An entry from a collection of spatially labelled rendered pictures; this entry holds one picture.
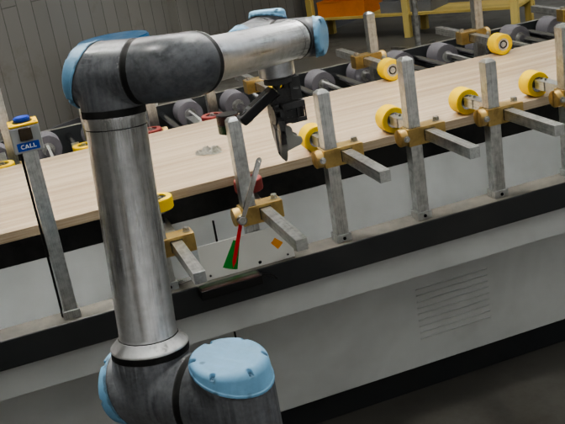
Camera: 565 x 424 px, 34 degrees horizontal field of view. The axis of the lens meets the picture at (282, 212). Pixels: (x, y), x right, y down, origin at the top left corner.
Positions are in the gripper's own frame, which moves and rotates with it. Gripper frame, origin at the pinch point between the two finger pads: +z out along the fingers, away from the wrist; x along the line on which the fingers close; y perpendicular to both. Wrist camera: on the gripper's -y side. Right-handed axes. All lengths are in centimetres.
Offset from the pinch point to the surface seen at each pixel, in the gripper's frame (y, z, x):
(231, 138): -10.7, -5.5, 6.9
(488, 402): 58, 101, 16
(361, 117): 42, 11, 57
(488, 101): 64, 1, 11
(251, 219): -9.4, 17.3, 6.2
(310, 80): 57, 18, 161
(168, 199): -28.5, 10.7, 19.3
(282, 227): -5.5, 14.7, -11.1
